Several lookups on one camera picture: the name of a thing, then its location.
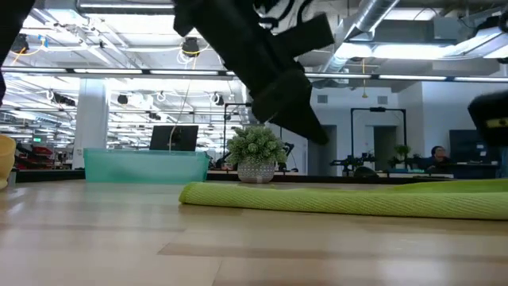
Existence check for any black ceiling cable reel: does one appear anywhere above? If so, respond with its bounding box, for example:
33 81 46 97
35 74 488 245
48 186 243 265
181 36 202 57
6 33 30 54

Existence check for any artificial plant in grey pot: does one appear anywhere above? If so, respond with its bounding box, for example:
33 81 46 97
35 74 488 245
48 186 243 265
226 126 288 185

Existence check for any person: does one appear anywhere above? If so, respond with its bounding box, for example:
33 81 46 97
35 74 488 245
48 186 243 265
419 145 453 172

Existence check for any lime green microfiber towel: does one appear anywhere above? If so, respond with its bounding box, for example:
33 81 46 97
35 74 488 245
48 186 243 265
178 178 508 222

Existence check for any hanging yellow ceiling cable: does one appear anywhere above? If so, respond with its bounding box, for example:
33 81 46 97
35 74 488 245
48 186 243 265
167 53 199 153

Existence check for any black gantry frame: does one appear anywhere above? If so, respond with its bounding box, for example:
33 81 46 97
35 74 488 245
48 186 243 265
350 106 407 157

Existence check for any red shelving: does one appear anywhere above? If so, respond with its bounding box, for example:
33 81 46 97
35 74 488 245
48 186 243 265
15 143 56 171

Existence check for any yellow microfiber towel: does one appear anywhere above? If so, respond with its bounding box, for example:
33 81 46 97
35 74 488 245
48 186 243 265
0 133 17 191

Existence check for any black aluminium table frame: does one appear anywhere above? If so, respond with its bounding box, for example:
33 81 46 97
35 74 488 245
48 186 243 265
14 168 456 184

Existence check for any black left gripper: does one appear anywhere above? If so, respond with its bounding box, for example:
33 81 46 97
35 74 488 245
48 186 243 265
172 0 337 146

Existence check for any black computer monitor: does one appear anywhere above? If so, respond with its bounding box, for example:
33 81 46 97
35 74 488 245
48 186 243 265
148 125 199 153

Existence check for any white structural pillar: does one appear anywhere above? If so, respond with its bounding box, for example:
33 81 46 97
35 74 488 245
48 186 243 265
73 77 110 150

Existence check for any silver spiral ventilation duct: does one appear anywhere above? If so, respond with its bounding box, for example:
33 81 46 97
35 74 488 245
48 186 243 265
320 0 401 75

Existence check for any teal translucent plastic bin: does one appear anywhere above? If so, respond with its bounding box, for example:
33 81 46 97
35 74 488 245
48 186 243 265
83 148 211 185

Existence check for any dark screen cabinet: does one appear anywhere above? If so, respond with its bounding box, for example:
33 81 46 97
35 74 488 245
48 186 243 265
448 129 502 180

